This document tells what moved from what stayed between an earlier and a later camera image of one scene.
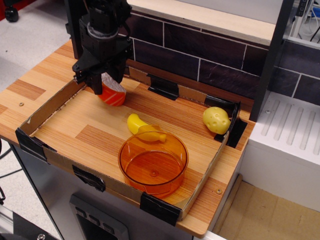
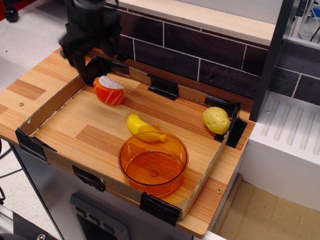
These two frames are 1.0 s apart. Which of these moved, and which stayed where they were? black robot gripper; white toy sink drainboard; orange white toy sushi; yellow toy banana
Moved: black robot gripper
Stayed: orange white toy sushi; white toy sink drainboard; yellow toy banana
